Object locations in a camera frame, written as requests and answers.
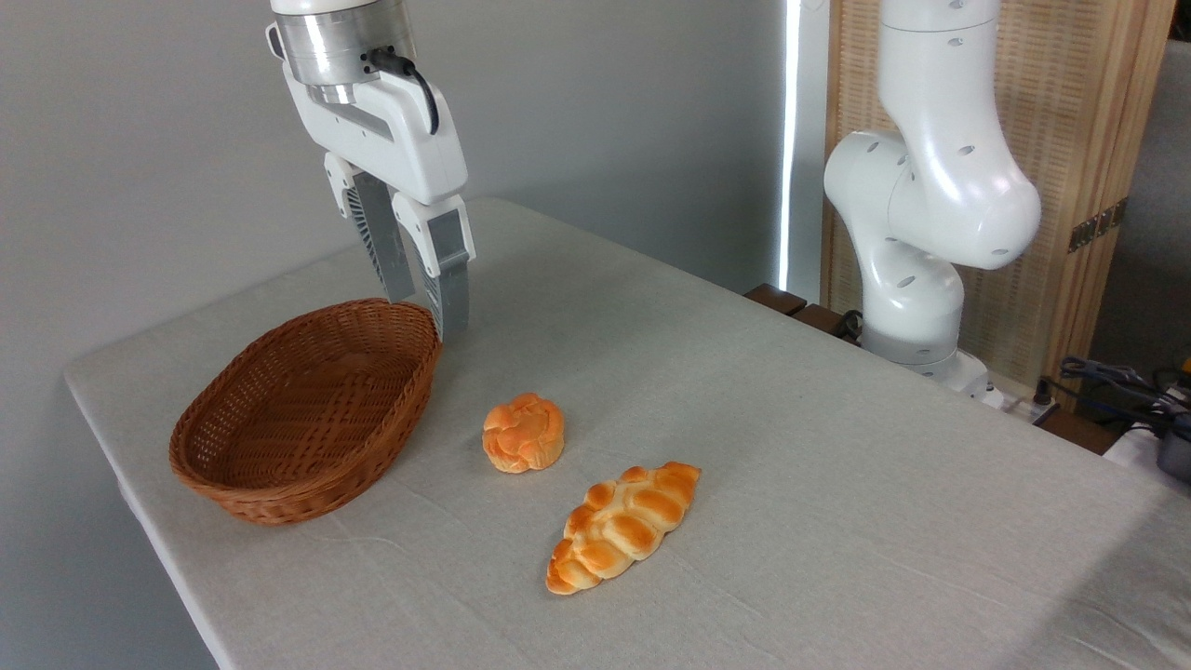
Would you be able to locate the light grey tablecloth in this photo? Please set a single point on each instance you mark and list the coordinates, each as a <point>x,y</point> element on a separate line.
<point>791,484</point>

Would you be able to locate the long braided bread loaf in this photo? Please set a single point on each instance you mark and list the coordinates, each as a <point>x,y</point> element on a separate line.
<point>622,528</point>

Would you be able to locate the dark grey box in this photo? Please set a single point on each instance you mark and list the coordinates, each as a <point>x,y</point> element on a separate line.
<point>1176,451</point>

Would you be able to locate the dark brown wooden block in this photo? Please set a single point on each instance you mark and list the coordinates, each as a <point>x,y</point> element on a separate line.
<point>823,320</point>
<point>775,299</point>

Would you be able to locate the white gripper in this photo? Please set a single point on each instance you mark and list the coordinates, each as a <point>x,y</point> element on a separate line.
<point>400,140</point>

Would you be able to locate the brown woven wicker basket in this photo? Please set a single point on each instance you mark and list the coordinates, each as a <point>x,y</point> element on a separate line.
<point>307,419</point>

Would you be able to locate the round knotted bread roll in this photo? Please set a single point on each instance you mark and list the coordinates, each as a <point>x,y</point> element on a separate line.
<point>524,433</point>

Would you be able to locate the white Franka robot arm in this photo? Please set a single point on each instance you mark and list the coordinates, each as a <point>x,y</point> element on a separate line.
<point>940,186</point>

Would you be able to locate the brass screen hinge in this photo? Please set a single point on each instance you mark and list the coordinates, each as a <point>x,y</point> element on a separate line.
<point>1098,225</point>

